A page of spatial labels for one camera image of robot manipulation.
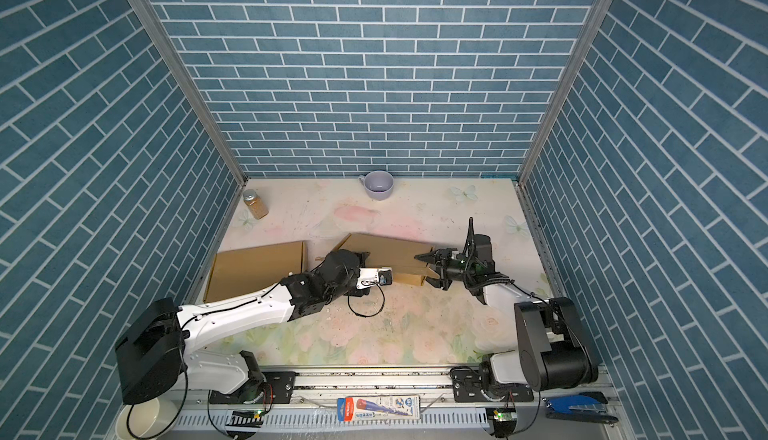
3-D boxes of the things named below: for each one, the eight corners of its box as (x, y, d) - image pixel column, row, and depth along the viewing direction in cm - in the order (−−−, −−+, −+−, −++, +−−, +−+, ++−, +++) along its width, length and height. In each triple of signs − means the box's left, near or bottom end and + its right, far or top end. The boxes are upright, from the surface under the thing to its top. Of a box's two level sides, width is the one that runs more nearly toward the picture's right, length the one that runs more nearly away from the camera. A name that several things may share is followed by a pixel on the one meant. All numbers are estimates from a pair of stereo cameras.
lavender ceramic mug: (373, 207, 114) (372, 194, 108) (362, 187, 120) (360, 174, 115) (398, 198, 117) (399, 185, 111) (386, 179, 124) (386, 166, 118)
